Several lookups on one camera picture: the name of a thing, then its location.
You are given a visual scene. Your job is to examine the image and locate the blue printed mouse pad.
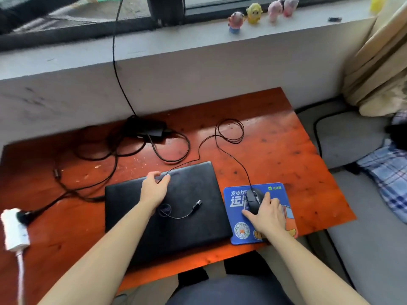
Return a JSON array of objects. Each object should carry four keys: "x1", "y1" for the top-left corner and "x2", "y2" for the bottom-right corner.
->
[{"x1": 223, "y1": 182, "x2": 299, "y2": 245}]

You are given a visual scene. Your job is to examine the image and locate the pink pig figurine blue base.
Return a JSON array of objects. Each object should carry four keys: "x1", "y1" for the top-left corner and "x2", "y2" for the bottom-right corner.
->
[{"x1": 228, "y1": 11, "x2": 245, "y2": 35}]

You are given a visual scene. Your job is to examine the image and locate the black looped adapter lead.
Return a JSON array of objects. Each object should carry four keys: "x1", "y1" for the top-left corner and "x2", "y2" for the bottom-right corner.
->
[{"x1": 146, "y1": 130, "x2": 191, "y2": 164}]

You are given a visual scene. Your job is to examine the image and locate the black tangled power cord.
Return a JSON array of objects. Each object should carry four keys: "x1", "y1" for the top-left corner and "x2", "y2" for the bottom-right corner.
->
[{"x1": 32, "y1": 124, "x2": 148, "y2": 216}]

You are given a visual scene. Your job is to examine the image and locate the black bundle of fabric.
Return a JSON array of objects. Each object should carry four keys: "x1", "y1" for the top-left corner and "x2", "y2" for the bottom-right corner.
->
[{"x1": 385, "y1": 123, "x2": 407, "y2": 152}]

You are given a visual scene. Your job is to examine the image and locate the person's left forearm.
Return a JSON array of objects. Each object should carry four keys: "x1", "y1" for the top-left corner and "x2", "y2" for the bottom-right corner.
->
[{"x1": 38, "y1": 201, "x2": 159, "y2": 305}]

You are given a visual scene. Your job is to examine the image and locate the black power adapter brick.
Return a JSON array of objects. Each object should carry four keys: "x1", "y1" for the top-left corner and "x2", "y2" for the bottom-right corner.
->
[{"x1": 123, "y1": 115, "x2": 168, "y2": 139}]

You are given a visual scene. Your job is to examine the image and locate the white power strip cord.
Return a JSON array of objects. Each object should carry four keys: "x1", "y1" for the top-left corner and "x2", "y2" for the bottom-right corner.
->
[{"x1": 15, "y1": 247, "x2": 26, "y2": 305}]

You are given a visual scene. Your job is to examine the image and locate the grey mattress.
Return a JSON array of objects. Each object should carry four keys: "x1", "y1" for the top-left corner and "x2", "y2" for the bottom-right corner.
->
[{"x1": 295, "y1": 98, "x2": 407, "y2": 305}]

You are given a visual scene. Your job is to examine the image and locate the thin black mouse cable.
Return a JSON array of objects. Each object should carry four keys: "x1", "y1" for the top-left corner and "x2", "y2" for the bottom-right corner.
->
[{"x1": 158, "y1": 119, "x2": 252, "y2": 219}]

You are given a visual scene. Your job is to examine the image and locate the black computer mouse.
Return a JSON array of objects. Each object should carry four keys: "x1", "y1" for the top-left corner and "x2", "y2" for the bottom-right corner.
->
[{"x1": 245, "y1": 188, "x2": 266, "y2": 215}]

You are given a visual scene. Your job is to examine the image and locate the person's right hand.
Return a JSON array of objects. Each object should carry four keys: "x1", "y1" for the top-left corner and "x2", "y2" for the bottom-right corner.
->
[{"x1": 242, "y1": 192, "x2": 286, "y2": 241}]

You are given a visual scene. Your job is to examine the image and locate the yellow chick figurine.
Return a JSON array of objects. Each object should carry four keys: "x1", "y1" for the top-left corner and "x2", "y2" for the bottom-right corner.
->
[{"x1": 246, "y1": 3, "x2": 263, "y2": 25}]

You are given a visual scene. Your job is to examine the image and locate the beige curtain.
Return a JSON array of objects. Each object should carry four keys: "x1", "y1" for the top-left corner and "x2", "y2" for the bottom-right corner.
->
[{"x1": 341, "y1": 0, "x2": 407, "y2": 117}]

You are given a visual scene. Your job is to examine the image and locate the blue plaid cloth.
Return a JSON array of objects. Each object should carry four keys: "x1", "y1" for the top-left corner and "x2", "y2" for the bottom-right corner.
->
[{"x1": 356, "y1": 139, "x2": 407, "y2": 225}]

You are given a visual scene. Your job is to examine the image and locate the black closed laptop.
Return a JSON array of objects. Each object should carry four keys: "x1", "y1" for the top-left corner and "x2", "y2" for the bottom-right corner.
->
[{"x1": 105, "y1": 161, "x2": 233, "y2": 267}]

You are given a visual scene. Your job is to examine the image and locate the person's left hand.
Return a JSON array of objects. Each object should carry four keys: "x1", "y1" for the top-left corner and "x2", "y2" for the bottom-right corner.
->
[{"x1": 140, "y1": 171, "x2": 171, "y2": 211}]

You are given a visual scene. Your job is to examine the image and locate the person's dark trousers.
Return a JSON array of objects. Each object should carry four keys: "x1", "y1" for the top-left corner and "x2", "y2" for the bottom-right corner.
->
[{"x1": 165, "y1": 272, "x2": 297, "y2": 305}]

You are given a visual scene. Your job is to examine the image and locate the black window frame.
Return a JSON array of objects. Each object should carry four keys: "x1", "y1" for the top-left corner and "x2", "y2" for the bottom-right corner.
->
[{"x1": 0, "y1": 0, "x2": 373, "y2": 52}]

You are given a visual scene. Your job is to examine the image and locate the person's right forearm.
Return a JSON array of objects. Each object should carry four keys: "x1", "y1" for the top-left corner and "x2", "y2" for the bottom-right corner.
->
[{"x1": 259, "y1": 230, "x2": 371, "y2": 305}]

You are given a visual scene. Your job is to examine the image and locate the yellow blurred figurine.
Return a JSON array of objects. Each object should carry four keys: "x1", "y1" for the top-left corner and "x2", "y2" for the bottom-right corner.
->
[{"x1": 369, "y1": 0, "x2": 387, "y2": 14}]

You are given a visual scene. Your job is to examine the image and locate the white power strip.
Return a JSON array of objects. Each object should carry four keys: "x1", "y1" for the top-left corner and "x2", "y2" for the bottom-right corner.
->
[{"x1": 0, "y1": 208, "x2": 31, "y2": 252}]

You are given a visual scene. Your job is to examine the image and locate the black power plug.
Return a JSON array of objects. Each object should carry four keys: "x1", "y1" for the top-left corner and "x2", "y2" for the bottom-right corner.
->
[{"x1": 17, "y1": 210, "x2": 36, "y2": 225}]

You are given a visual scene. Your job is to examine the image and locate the black hanging cable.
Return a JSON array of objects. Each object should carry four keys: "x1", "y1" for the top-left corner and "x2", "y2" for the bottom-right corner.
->
[{"x1": 112, "y1": 0, "x2": 138, "y2": 118}]

